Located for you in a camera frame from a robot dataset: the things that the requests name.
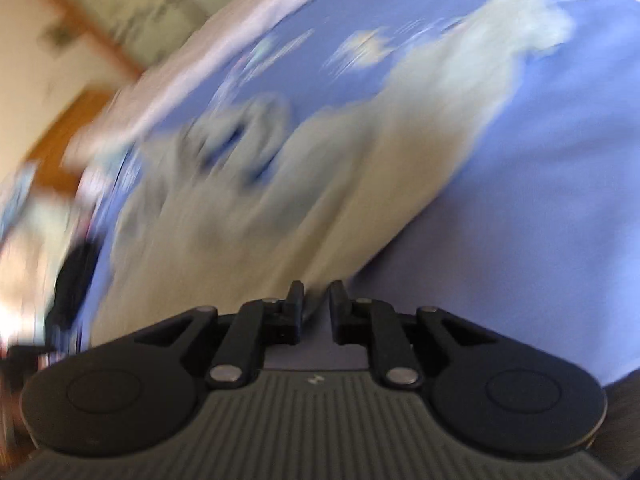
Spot floral pillow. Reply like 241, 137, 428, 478
1, 162, 87, 350

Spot blue patterned bed sheet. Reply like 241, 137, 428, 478
81, 0, 639, 385

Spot pale lilac floral quilt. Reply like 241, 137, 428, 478
63, 0, 310, 169

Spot wooden headboard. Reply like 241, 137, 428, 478
25, 87, 115, 196

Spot black folded garment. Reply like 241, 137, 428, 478
44, 240, 101, 344

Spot grey sweatpants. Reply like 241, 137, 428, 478
90, 0, 574, 345

